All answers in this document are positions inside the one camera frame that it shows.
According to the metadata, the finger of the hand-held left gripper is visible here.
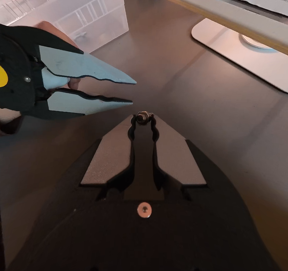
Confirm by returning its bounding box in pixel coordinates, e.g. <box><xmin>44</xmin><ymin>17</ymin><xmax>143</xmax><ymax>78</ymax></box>
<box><xmin>39</xmin><ymin>45</ymin><xmax>137</xmax><ymax>91</ymax></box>
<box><xmin>46</xmin><ymin>88</ymin><xmax>134</xmax><ymax>116</ymax></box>

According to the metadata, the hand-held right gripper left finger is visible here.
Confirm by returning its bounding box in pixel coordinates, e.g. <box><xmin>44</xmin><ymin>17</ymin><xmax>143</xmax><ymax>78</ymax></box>
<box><xmin>80</xmin><ymin>114</ymin><xmax>136</xmax><ymax>192</ymax></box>

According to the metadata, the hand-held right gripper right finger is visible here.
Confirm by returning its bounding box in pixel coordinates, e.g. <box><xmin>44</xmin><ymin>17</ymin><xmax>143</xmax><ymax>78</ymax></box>
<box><xmin>150</xmin><ymin>114</ymin><xmax>207</xmax><ymax>191</ymax></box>

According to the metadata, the steel hex bolt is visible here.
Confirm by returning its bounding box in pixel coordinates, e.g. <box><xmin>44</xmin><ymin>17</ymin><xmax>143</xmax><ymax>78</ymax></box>
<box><xmin>137</xmin><ymin>111</ymin><xmax>154</xmax><ymax>126</ymax></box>

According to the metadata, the clear plastic bin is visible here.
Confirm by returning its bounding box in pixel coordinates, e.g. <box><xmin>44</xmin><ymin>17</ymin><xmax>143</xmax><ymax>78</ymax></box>
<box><xmin>0</xmin><ymin>0</ymin><xmax>129</xmax><ymax>54</ymax></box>

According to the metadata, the person's left hand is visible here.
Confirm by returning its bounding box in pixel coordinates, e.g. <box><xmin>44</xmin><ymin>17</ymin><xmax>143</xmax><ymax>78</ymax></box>
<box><xmin>37</xmin><ymin>21</ymin><xmax>82</xmax><ymax>90</ymax></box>

